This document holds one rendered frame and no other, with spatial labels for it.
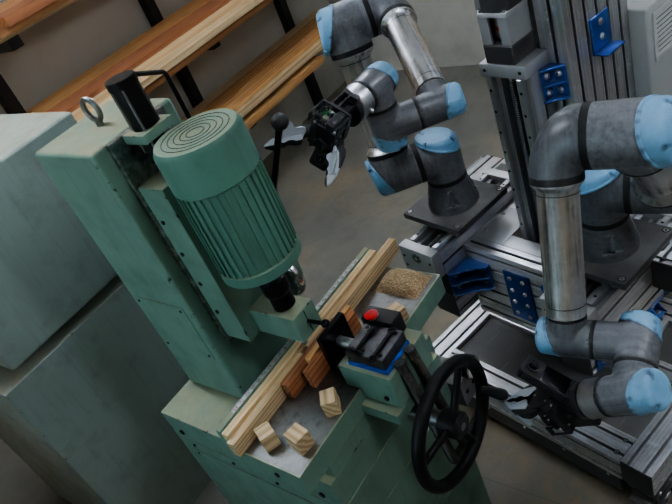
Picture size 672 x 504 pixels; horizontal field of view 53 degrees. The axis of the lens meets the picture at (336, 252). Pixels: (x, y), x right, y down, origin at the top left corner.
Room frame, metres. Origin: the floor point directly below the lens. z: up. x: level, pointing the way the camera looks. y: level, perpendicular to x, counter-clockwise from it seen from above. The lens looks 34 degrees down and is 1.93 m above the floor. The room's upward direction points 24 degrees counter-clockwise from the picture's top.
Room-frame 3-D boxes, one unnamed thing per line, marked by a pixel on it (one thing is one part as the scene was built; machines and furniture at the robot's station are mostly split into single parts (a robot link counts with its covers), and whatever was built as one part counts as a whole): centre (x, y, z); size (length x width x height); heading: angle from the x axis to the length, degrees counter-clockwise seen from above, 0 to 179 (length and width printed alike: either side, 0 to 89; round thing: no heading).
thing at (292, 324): (1.19, 0.16, 1.03); 0.14 x 0.07 x 0.09; 42
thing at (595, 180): (1.21, -0.62, 0.98); 0.13 x 0.12 x 0.14; 50
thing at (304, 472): (1.11, 0.05, 0.87); 0.61 x 0.30 x 0.06; 132
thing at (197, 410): (1.26, 0.23, 0.76); 0.57 x 0.45 x 0.09; 42
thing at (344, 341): (1.12, 0.06, 0.95); 0.09 x 0.07 x 0.09; 132
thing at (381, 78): (1.39, -0.22, 1.36); 0.11 x 0.08 x 0.09; 131
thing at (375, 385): (1.05, 0.00, 0.91); 0.15 x 0.14 x 0.09; 132
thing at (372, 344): (1.05, -0.01, 0.99); 0.13 x 0.11 x 0.06; 132
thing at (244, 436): (1.21, 0.10, 0.92); 0.67 x 0.02 x 0.04; 132
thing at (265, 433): (0.98, 0.28, 0.92); 0.04 x 0.03 x 0.04; 15
